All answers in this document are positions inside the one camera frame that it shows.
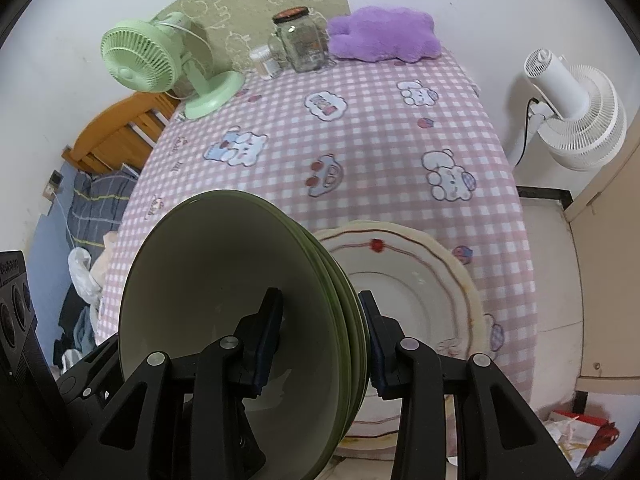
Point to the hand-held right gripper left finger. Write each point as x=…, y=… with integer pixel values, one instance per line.
x=267, y=340

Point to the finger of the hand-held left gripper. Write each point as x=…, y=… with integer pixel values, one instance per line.
x=90, y=370

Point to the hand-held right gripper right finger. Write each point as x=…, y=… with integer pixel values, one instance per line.
x=377, y=350

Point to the small scalloped floral plate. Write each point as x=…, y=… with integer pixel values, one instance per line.
x=481, y=320

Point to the dark clothes pile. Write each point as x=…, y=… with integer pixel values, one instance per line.
x=75, y=325

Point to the white crumpled cloth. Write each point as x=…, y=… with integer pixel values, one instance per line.
x=82, y=270

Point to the blue plaid pillow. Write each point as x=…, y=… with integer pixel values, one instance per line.
x=97, y=200

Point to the pink checked bear tablecloth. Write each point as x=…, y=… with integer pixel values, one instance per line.
x=360, y=140

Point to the beige wardrobe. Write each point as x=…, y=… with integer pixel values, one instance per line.
x=615, y=260

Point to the clear cotton swab container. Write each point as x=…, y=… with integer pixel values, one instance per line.
x=264, y=60

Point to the glass jar with dark lid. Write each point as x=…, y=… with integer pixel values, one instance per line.
x=305, y=42

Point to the white standing fan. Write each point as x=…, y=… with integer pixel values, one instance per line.
x=585, y=120

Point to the green desk fan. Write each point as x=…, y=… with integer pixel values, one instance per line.
x=140, y=57

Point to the purple plush pillow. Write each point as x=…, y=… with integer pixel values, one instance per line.
x=382, y=35

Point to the green bear print mat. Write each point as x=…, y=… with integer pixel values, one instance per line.
x=240, y=5

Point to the wall socket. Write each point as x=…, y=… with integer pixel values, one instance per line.
x=52, y=182

